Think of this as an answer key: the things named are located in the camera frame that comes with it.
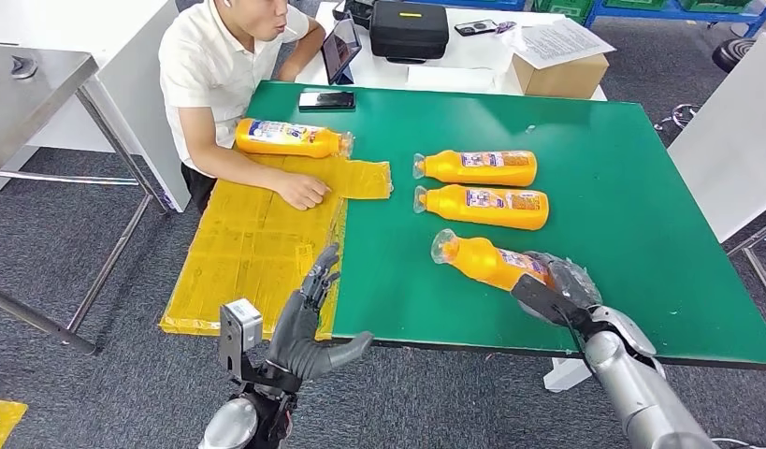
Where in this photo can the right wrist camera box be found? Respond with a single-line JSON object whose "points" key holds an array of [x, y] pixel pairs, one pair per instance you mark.
{"points": [[537, 296]]}

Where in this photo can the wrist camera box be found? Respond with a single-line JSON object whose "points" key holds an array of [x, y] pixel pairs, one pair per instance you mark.
{"points": [[537, 296], [241, 322]]}

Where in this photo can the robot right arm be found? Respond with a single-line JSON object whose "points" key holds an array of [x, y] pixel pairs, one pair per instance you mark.
{"points": [[636, 396]]}

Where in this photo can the black carrying case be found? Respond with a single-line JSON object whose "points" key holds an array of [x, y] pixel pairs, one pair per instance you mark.
{"points": [[408, 31]]}

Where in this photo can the person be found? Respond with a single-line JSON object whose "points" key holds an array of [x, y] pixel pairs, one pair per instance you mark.
{"points": [[203, 62]]}

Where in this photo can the white desk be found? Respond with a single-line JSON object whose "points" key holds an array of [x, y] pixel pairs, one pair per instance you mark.
{"points": [[472, 52]]}

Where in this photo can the white table with metal legs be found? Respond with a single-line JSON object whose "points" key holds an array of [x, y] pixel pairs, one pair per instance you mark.
{"points": [[723, 149]]}

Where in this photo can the printed paper sheet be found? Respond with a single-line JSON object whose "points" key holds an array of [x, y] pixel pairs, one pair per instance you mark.
{"points": [[559, 43]]}

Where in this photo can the orange detergent bottle clear cap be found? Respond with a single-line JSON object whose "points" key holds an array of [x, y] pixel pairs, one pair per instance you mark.
{"points": [[265, 145], [475, 260], [450, 207], [450, 170]]}

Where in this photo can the white table leg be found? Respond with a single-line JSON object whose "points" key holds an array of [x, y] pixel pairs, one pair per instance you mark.
{"points": [[562, 375]]}

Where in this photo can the person's right forearm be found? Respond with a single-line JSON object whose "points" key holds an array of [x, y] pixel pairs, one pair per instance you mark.
{"points": [[240, 167]]}

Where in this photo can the brown cardboard box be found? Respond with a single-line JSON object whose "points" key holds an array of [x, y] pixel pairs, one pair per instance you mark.
{"points": [[562, 79]]}

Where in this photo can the yellow taped cardboard mat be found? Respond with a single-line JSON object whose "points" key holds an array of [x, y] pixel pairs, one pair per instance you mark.
{"points": [[252, 248]]}

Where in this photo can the person's right hand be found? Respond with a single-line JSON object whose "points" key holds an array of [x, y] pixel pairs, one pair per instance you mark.
{"points": [[302, 191]]}

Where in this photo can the dark phone with camera lenses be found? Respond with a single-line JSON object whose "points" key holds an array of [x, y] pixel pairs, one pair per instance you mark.
{"points": [[475, 27]]}

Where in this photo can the white side table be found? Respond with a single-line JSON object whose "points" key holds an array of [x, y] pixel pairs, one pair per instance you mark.
{"points": [[79, 21]]}

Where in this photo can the dark tablet on stand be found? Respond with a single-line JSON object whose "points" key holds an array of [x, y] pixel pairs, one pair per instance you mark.
{"points": [[340, 48]]}

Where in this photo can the black round stool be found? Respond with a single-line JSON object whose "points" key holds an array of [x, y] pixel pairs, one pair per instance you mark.
{"points": [[732, 54]]}

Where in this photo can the small black device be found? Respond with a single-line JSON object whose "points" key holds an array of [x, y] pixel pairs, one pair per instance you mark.
{"points": [[358, 12]]}

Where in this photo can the blue metal shelf rack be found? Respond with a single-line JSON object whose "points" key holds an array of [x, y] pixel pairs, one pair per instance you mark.
{"points": [[667, 12]]}

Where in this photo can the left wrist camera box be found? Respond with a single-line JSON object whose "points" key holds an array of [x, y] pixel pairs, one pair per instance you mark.
{"points": [[241, 322]]}

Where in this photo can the black smartphone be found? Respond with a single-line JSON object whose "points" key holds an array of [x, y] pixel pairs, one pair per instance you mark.
{"points": [[327, 100]]}

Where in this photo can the person's left forearm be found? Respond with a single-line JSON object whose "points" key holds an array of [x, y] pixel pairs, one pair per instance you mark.
{"points": [[308, 46]]}

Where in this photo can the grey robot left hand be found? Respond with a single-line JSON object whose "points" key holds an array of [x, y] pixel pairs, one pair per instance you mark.
{"points": [[299, 347]]}

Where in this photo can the stainless steel table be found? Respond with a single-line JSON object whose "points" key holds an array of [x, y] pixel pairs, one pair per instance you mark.
{"points": [[29, 102]]}

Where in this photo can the small purple item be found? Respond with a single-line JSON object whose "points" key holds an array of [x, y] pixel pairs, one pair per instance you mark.
{"points": [[506, 26]]}

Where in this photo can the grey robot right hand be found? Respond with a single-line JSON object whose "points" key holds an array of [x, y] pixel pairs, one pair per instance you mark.
{"points": [[574, 282]]}

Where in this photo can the small metal bracket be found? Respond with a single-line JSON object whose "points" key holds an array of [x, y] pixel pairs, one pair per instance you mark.
{"points": [[24, 66]]}

